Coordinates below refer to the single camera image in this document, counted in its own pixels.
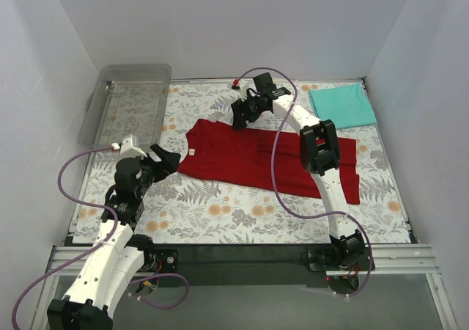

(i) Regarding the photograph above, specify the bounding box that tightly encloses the clear plastic bin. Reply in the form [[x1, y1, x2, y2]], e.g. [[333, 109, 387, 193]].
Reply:
[[78, 64, 171, 149]]

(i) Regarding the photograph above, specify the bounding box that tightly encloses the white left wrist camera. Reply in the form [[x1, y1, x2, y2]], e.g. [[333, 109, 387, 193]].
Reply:
[[111, 134, 147, 159]]

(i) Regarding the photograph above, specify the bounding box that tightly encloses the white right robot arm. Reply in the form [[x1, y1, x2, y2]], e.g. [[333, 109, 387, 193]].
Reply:
[[231, 67, 369, 270]]

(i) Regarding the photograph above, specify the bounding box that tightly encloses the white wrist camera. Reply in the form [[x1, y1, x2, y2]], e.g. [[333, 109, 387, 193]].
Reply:
[[231, 79, 255, 100], [111, 134, 147, 159]]

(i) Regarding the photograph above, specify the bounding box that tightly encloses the aluminium frame rail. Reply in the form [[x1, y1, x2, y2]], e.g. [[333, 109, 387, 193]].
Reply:
[[46, 243, 440, 274]]

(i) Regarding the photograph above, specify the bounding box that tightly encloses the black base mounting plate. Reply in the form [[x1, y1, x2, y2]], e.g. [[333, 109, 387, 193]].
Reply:
[[137, 243, 374, 288]]

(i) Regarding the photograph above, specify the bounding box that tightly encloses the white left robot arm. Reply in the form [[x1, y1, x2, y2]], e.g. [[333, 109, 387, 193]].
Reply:
[[47, 143, 181, 329]]

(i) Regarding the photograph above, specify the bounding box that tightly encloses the red t shirt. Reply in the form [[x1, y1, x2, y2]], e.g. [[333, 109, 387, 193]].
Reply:
[[176, 119, 361, 205]]

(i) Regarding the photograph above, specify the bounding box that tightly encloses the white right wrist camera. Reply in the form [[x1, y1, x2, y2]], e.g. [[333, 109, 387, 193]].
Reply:
[[231, 79, 255, 100]]

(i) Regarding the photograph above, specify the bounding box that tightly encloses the folded teal t shirt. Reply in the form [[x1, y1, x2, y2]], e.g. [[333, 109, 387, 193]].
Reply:
[[309, 83, 377, 129]]

